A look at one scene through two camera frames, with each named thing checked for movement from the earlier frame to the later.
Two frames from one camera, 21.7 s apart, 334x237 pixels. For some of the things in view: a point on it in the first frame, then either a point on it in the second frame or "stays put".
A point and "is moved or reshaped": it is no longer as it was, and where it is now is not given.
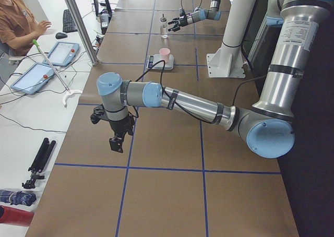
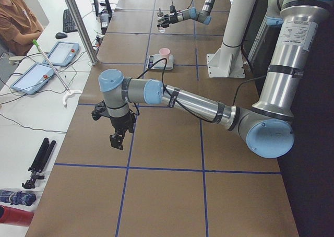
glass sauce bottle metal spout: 163,27 is moved or reshaped
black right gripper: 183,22 -> 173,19
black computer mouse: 59,35 stays put
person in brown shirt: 19,25 stays put
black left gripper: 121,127 stays put
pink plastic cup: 165,54 stays put
